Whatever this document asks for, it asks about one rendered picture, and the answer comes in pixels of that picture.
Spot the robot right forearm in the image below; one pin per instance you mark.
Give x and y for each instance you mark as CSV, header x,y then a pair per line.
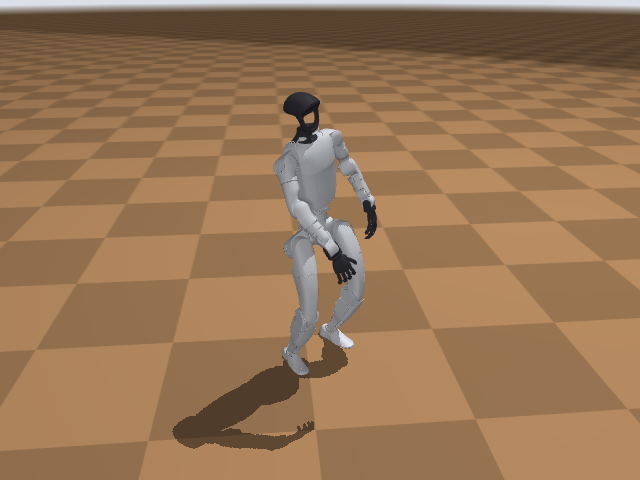
x,y
310,224

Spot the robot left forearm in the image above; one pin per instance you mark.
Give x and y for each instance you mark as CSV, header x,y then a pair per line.
x,y
361,189

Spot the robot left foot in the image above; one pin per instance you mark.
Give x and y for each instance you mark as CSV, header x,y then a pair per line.
x,y
337,337

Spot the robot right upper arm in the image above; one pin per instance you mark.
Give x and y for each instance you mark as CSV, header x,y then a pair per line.
x,y
285,168

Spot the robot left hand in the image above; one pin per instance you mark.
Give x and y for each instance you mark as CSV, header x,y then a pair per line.
x,y
372,218

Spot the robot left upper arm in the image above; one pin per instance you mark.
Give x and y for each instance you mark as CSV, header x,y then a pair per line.
x,y
341,152

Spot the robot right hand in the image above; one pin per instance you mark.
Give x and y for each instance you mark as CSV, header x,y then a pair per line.
x,y
341,264

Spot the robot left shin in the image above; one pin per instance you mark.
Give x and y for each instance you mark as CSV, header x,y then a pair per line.
x,y
342,312

